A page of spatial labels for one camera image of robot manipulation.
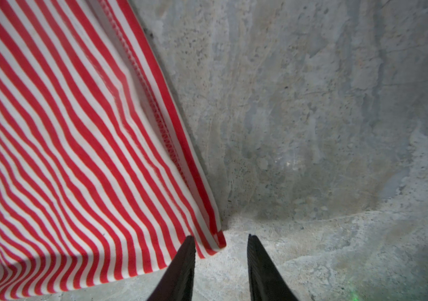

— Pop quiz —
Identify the red white striped tank top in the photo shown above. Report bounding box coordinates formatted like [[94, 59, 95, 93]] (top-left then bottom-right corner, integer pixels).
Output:
[[0, 1, 226, 300]]

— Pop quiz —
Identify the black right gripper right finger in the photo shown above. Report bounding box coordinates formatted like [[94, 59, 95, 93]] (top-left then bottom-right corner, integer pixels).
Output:
[[247, 235, 298, 301]]

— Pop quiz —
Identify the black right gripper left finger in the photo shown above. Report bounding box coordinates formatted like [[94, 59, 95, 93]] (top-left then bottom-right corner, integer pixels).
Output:
[[147, 236, 196, 301]]

